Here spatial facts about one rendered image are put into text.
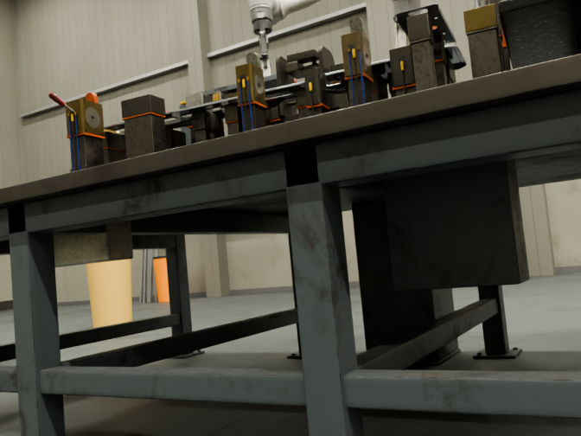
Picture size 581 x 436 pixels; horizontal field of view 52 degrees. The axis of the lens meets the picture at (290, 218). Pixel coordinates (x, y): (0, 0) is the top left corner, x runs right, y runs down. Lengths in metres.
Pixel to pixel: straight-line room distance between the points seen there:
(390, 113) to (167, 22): 10.62
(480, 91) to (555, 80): 0.11
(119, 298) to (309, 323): 4.66
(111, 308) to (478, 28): 4.60
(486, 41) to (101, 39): 11.34
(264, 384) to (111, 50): 11.42
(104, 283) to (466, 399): 4.87
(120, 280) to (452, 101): 4.94
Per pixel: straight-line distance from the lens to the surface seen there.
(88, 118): 2.16
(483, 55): 1.67
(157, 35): 11.63
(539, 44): 1.91
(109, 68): 12.36
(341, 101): 2.11
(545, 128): 0.99
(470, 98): 0.98
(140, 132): 2.02
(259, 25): 2.45
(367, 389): 1.10
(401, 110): 1.01
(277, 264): 9.49
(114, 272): 5.68
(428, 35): 1.46
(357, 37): 1.67
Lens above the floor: 0.44
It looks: 4 degrees up
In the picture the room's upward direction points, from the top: 5 degrees counter-clockwise
